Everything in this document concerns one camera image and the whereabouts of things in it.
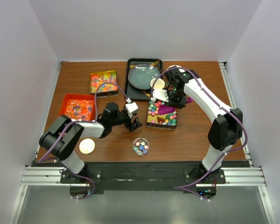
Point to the clear glass jar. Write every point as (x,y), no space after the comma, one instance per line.
(140,146)

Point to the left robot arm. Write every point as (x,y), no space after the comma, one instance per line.
(63,135)

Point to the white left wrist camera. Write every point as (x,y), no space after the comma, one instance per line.
(131,107)

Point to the blue-grey ceramic plate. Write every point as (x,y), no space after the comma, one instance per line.
(141,76)

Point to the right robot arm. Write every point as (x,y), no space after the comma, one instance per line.
(226,123)

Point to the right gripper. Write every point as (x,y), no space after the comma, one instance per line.
(180,105)

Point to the orange plastic candy box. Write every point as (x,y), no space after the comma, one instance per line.
(78,106)

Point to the black serving tray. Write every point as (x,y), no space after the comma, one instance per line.
(132,92)

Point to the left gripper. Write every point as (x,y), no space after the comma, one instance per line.
(130,126)

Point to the gummy candy tin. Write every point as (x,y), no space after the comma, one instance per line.
(103,78)

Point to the white ceramic bowl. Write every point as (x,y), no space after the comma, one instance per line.
(174,67)

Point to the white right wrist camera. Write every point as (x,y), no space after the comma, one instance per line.
(159,93)

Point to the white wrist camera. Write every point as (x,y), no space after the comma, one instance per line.
(131,107)
(159,93)

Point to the gold spoon on tray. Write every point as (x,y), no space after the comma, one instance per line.
(152,64)

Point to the dark green mug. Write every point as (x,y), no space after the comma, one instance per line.
(157,82)

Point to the star candy tin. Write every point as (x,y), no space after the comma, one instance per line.
(154,119)

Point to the purple plastic scoop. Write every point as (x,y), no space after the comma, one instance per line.
(167,110)

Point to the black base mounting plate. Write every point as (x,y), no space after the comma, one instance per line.
(144,176)

